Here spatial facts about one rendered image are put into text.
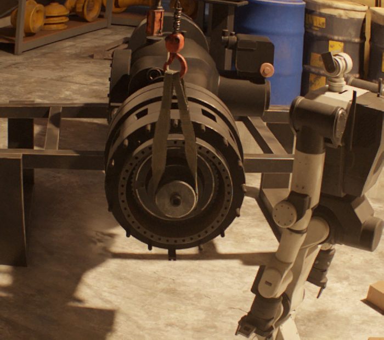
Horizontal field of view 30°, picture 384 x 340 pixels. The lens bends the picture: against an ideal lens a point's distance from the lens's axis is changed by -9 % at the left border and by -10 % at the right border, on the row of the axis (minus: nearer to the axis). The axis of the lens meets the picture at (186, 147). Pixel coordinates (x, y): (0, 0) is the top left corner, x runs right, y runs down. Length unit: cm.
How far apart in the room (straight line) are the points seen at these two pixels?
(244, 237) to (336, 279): 77
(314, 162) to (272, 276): 37
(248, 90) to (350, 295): 130
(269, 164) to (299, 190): 184
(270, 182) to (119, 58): 150
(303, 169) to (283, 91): 350
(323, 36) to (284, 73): 48
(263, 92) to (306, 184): 212
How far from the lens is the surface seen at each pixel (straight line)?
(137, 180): 286
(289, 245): 219
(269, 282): 224
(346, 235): 232
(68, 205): 485
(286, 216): 213
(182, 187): 272
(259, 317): 235
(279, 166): 397
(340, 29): 573
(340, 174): 222
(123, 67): 408
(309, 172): 209
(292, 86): 562
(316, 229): 233
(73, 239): 438
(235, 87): 417
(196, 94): 308
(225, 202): 281
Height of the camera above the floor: 186
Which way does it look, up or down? 18 degrees down
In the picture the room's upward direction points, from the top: 4 degrees clockwise
